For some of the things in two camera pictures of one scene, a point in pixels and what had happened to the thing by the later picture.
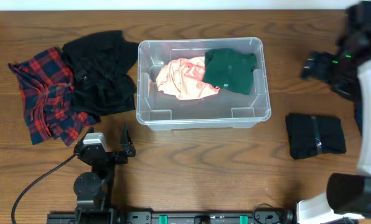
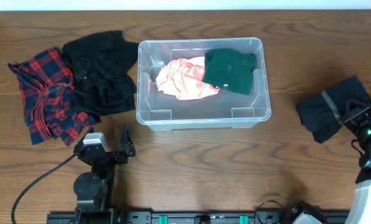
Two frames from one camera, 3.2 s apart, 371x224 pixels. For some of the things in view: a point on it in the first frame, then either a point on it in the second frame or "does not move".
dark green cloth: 229,69 does not move
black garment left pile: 99,62 does not move
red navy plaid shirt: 45,82 does not move
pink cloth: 183,78 does not move
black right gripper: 328,62 to 353,121
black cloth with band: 312,135 to 324,114
